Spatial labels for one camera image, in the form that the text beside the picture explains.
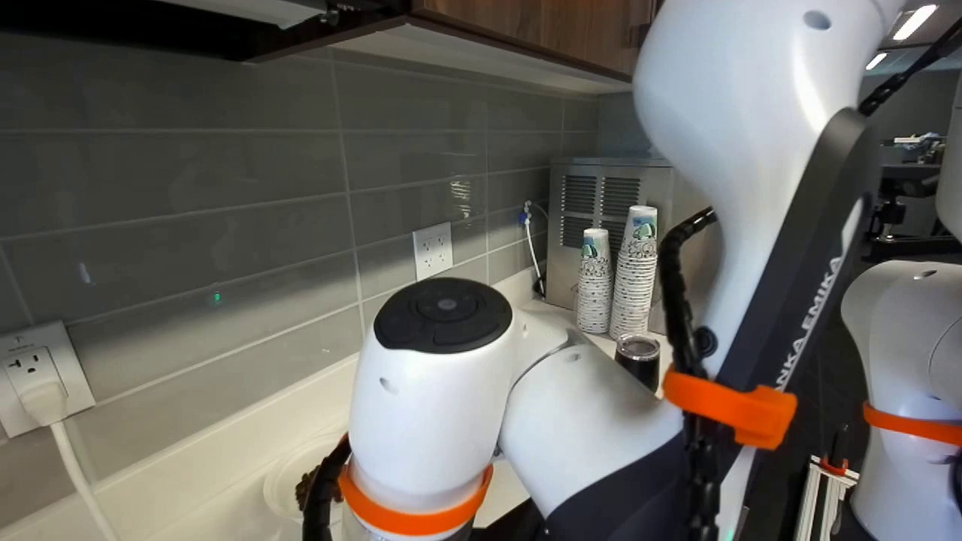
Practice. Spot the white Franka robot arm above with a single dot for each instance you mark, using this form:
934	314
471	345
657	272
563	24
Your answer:
742	108

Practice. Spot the black tumbler with lid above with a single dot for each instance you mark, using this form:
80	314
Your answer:
639	363

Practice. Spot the small white bowl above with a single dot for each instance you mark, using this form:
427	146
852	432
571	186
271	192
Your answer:
290	482

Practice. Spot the red and white stand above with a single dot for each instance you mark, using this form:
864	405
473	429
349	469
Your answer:
832	500

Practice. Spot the small ceiling light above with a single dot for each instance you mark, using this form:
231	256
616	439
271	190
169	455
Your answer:
875	60

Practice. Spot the white outlet holding plug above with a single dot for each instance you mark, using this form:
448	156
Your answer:
31	354

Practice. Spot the large ceiling light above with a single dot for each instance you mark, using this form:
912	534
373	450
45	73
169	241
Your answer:
914	23

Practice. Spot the white double wall outlet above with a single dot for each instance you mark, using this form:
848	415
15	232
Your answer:
431	249

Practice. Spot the wooden wall cabinet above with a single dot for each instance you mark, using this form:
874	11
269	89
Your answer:
542	24

